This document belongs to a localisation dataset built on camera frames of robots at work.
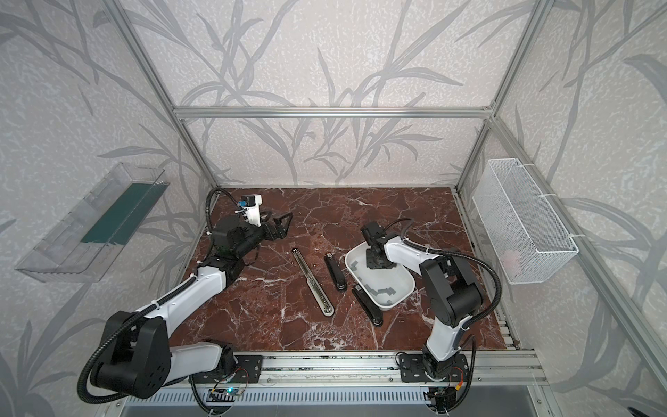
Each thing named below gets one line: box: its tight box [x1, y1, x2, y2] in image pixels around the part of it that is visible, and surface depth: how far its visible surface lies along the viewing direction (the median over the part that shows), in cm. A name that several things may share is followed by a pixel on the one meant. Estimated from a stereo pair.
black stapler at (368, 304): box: [351, 283, 384, 327], surface depth 84 cm
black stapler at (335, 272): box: [323, 251, 348, 293], surface depth 91 cm
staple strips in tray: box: [350, 260, 397, 305], surface depth 90 cm
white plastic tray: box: [344, 241, 417, 312], surface depth 90 cm
